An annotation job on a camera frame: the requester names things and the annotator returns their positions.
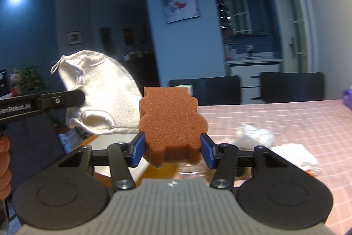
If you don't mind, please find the brown bear-shaped sponge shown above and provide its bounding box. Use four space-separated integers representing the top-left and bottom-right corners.
139 87 208 167

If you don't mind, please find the white plastic wrap flower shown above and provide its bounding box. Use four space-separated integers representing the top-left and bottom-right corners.
234 123 274 150

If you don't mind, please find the white drawstring cloth bag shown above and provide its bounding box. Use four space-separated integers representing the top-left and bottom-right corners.
51 50 142 135

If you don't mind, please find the white gauze cloth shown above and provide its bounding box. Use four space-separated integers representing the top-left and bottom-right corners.
271 143 321 176

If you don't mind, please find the green potted plant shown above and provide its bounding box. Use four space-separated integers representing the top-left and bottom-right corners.
18 63 49 95

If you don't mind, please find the orange white storage box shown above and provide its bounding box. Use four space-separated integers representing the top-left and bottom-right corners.
78 135 178 191

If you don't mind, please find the black dining chair left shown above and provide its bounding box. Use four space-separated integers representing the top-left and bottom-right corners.
168 76 242 105

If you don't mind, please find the black dining chair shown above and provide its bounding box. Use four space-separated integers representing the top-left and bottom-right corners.
260 72 325 104
168 76 242 105

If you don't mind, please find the white sideboard cabinet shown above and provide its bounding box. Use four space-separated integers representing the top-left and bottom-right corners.
226 57 282 104

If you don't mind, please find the black dining chair right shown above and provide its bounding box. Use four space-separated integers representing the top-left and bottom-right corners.
260 72 325 104

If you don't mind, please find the pink checkered tablecloth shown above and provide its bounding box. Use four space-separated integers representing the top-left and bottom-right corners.
198 100 351 234

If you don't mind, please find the white glass door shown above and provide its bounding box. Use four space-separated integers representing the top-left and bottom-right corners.
275 0 317 73

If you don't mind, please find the purple tissue pack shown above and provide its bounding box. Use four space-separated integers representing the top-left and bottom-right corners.
343 88 352 110

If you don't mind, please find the framed wall picture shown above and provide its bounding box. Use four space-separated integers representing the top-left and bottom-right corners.
162 0 200 24

